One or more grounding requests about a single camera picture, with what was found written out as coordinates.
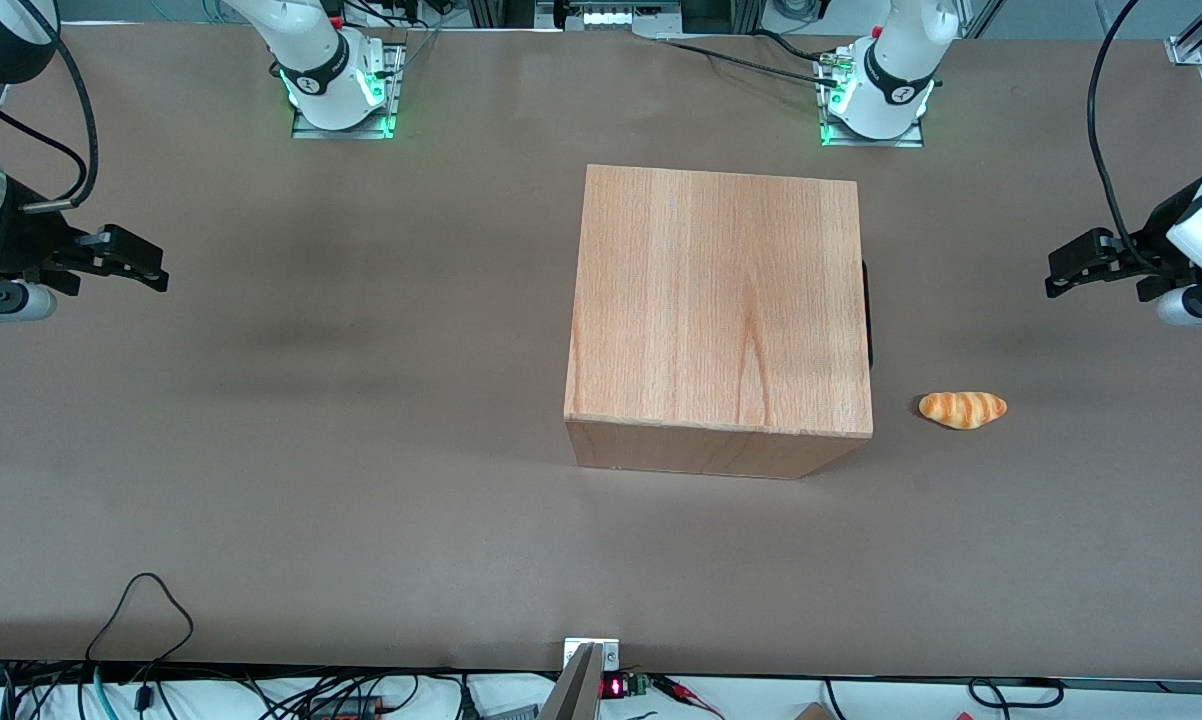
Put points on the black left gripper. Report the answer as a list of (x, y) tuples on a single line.
[(1154, 251)]

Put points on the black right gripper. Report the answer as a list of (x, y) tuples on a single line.
[(23, 243)]

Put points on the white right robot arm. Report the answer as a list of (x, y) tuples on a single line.
[(306, 35)]

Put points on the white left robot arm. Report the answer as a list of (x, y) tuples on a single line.
[(911, 30)]

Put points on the light wooden drawer cabinet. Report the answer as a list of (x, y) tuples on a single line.
[(711, 300)]

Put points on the striped toy bread roll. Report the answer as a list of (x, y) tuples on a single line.
[(961, 409)]

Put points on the black box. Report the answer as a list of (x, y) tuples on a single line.
[(716, 12)]

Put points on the orange electronic device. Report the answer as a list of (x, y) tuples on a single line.
[(346, 712)]

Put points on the brown cardboard piece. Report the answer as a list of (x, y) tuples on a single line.
[(813, 713)]

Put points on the white lit device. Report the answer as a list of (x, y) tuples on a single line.
[(611, 18)]

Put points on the red black clip leads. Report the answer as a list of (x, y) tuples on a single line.
[(676, 686)]

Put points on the red digit display module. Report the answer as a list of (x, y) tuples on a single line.
[(613, 687)]

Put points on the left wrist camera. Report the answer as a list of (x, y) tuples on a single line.
[(1201, 307)]

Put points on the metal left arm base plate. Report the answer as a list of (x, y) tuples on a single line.
[(831, 138)]

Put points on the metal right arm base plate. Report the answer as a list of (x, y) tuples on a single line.
[(393, 90)]

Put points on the aluminium frame extrusion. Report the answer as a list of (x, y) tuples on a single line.
[(501, 12)]

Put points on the aluminium camera mount beam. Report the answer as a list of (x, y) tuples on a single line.
[(576, 690)]

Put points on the silver mount bracket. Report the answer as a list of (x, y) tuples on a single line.
[(611, 655)]

